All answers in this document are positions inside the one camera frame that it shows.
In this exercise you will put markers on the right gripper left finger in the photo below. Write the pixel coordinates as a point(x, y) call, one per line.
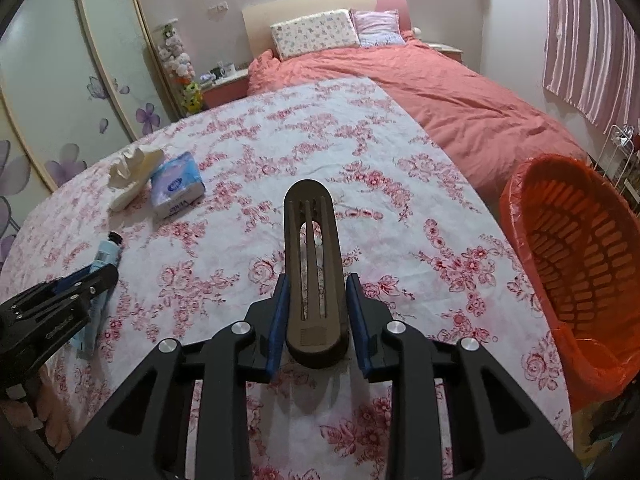
point(141, 430)

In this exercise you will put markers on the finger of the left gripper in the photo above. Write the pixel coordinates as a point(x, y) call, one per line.
point(88, 283)

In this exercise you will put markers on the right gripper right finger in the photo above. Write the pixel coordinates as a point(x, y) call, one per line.
point(496, 430)

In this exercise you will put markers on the white tissue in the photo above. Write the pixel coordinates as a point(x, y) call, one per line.
point(130, 173)

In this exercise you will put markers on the blue tissue pack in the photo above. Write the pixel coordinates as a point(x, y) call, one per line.
point(175, 185)

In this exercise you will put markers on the brown hair clip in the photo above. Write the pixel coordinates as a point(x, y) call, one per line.
point(317, 334)

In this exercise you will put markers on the floral pink tablecloth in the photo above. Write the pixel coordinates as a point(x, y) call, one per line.
point(409, 224)

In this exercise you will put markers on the floral sliding wardrobe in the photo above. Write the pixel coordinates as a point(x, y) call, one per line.
point(79, 82)

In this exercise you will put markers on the orange plastic basket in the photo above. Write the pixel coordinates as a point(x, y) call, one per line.
point(578, 243)

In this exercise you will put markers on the pink white nightstand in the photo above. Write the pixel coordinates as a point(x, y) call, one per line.
point(227, 89)

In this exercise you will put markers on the plush toy hanging stack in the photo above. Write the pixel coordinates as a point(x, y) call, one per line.
point(179, 69)

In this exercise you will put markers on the coral red duvet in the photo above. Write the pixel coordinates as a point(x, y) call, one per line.
point(484, 128)

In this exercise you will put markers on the floral white pillow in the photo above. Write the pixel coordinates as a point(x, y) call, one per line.
point(313, 33)

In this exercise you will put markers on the pink striped pillow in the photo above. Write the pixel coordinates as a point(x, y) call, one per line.
point(377, 28)

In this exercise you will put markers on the right side nightstand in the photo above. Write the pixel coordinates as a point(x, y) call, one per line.
point(450, 52)

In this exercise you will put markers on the pink striped curtain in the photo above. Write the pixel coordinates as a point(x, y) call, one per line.
point(592, 61)

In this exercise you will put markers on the white wire rack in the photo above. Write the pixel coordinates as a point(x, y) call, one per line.
point(619, 158)

